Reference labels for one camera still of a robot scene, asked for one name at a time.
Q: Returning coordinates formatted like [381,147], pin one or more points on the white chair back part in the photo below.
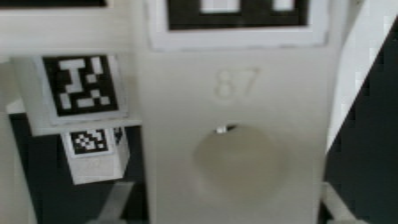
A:
[237,63]

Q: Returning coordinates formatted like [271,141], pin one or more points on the white U-shaped fence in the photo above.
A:
[372,16]

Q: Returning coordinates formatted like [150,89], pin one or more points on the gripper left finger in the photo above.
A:
[115,205]

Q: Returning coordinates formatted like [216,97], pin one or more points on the white chair leg block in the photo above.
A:
[97,153]

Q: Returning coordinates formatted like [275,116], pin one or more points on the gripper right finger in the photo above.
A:
[342,214]

